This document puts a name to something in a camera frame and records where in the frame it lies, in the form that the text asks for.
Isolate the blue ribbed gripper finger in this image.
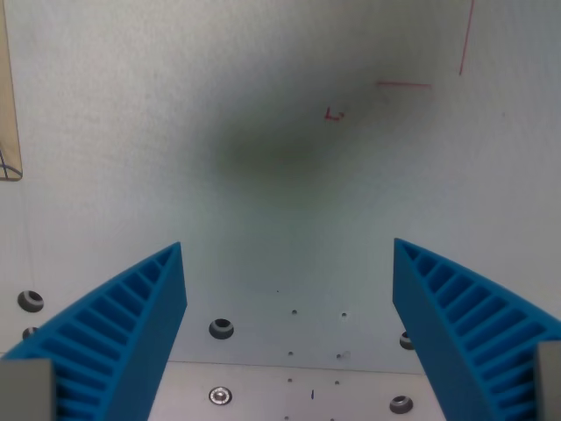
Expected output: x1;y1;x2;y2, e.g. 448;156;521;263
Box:
392;238;561;421
0;241;188;421

